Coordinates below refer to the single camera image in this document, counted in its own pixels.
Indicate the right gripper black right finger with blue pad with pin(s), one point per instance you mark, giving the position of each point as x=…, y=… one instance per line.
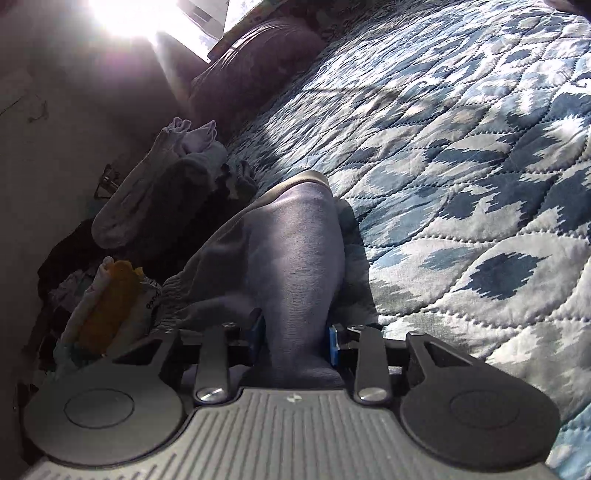
x=374, y=368

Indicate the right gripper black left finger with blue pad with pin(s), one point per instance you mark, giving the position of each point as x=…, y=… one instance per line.
x=220, y=355

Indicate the purple sweatpants with beige lining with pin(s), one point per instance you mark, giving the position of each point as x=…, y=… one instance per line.
x=294, y=256

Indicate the stack of folded clothes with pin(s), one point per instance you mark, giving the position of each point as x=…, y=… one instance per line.
x=181, y=183

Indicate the orange yellow folded cloth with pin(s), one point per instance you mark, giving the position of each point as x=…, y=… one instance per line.
x=114, y=311

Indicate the blue white quilted bedspread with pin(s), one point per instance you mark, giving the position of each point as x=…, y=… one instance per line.
x=457, y=133

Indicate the purple pillow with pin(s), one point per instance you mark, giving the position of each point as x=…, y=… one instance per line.
x=250, y=74

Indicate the colourful alphabet foam bumper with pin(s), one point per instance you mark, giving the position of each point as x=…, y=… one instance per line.
x=246, y=16

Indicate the metal rack at wall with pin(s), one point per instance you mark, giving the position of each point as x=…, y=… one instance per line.
x=108, y=183

